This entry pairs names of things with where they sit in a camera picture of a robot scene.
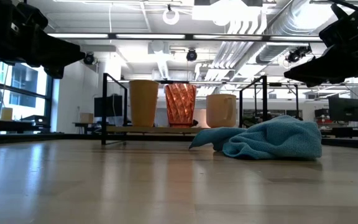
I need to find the large window with dark frame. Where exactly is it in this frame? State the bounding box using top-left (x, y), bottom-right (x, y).
top-left (0, 58), bottom-right (55, 134)

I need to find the black desktop device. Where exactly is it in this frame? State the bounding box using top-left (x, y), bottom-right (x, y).
top-left (20, 114), bottom-right (48, 126)

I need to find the background desk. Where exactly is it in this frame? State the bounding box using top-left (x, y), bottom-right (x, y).
top-left (0, 119), bottom-right (52, 135)

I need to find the white cable ring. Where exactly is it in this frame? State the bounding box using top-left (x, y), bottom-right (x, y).
top-left (162, 7), bottom-right (180, 26)

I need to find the blue microfibre cloth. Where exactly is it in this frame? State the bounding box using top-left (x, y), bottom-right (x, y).
top-left (188, 114), bottom-right (323, 161)

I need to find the cream mug with handle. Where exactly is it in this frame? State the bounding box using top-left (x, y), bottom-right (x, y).
top-left (206, 93), bottom-right (237, 129)

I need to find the black aluminium rig frame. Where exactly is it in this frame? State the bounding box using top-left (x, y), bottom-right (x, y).
top-left (0, 132), bottom-right (358, 150)

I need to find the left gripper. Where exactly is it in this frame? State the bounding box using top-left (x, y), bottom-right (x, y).
top-left (7, 0), bottom-right (86, 79)

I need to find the yellow plastic cup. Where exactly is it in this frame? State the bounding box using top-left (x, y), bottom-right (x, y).
top-left (129, 79), bottom-right (160, 128)

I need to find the silver ventilation duct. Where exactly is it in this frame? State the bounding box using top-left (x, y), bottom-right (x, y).
top-left (255, 0), bottom-right (332, 65)

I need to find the black wire dish rack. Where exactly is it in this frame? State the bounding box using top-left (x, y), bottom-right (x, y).
top-left (100, 72), bottom-right (269, 146)

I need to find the background black metal frame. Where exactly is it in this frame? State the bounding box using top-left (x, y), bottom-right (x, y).
top-left (116, 80), bottom-right (358, 122)

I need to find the cardboard box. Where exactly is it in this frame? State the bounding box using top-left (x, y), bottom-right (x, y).
top-left (79, 112), bottom-right (94, 124)

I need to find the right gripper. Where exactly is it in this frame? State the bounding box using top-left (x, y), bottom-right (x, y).
top-left (283, 2), bottom-right (358, 88)

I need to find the long linear ceiling light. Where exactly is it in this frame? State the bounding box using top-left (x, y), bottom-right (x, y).
top-left (47, 30), bottom-right (324, 44)

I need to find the black ceiling spotlight cluster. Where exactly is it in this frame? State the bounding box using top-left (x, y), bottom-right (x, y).
top-left (286, 45), bottom-right (313, 64)

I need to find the beige box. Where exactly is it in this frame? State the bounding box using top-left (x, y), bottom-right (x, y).
top-left (0, 107), bottom-right (14, 121)

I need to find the red faceted plastic cup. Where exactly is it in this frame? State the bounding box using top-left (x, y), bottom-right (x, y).
top-left (164, 83), bottom-right (198, 128)

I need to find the black computer monitor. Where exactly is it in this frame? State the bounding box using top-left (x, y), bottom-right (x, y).
top-left (93, 95), bottom-right (124, 118)
top-left (328, 97), bottom-right (358, 123)

